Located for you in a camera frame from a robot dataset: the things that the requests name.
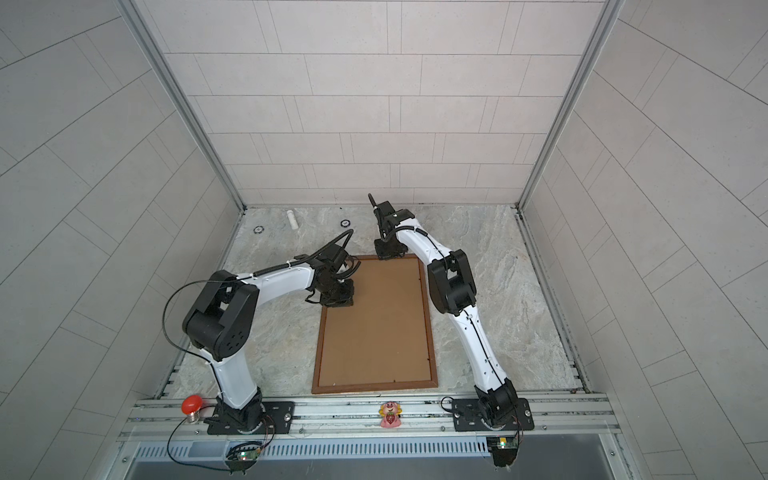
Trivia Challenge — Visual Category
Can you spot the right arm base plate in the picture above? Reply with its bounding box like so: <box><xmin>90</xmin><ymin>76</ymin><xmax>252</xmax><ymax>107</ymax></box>
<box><xmin>449</xmin><ymin>397</ymin><xmax>535</xmax><ymax>433</ymax></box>

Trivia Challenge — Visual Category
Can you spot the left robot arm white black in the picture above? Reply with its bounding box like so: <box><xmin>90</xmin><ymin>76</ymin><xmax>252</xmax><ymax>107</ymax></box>
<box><xmin>182</xmin><ymin>244</ymin><xmax>361</xmax><ymax>435</ymax></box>

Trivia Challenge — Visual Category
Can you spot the white cylinder tube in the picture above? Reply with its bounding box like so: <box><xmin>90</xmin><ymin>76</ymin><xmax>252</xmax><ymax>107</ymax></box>
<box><xmin>286</xmin><ymin>209</ymin><xmax>299</xmax><ymax>230</ymax></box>

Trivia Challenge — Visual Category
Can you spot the left circuit board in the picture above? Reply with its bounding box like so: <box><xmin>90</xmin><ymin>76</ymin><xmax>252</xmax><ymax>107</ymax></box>
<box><xmin>225</xmin><ymin>441</ymin><xmax>264</xmax><ymax>474</ymax></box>

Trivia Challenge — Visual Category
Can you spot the right circuit board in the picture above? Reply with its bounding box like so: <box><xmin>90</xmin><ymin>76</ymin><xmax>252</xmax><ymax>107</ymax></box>
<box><xmin>486</xmin><ymin>437</ymin><xmax>520</xmax><ymax>468</ymax></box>

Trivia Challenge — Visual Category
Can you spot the brown wooden picture frame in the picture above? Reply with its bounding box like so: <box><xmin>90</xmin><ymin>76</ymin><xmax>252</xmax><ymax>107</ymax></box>
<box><xmin>311</xmin><ymin>254</ymin><xmax>440</xmax><ymax>395</ymax></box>

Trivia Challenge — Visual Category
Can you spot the brown backing board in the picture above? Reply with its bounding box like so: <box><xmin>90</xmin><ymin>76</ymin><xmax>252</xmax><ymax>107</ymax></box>
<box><xmin>317</xmin><ymin>258</ymin><xmax>434</xmax><ymax>388</ymax></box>

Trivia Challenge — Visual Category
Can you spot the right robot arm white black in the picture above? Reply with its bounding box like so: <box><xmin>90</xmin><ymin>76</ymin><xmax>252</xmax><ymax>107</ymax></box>
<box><xmin>368</xmin><ymin>196</ymin><xmax>522</xmax><ymax>429</ymax></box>

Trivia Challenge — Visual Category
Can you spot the red emergency stop button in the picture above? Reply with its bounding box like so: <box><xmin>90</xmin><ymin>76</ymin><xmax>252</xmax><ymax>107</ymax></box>
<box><xmin>181</xmin><ymin>394</ymin><xmax>204</xmax><ymax>423</ymax></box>

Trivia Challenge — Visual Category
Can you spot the pink toy figurine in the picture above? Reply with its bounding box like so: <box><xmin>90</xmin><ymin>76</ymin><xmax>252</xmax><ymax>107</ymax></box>
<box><xmin>379</xmin><ymin>401</ymin><xmax>402</xmax><ymax>429</ymax></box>

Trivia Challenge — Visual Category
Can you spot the circuit board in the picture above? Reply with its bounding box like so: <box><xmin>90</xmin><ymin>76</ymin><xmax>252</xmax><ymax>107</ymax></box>
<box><xmin>486</xmin><ymin>437</ymin><xmax>520</xmax><ymax>468</ymax></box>
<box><xmin>225</xmin><ymin>441</ymin><xmax>264</xmax><ymax>474</ymax></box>

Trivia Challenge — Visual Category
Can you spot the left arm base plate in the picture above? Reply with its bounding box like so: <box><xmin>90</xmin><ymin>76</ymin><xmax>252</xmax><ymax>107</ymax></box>
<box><xmin>203</xmin><ymin>401</ymin><xmax>295</xmax><ymax>436</ymax></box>

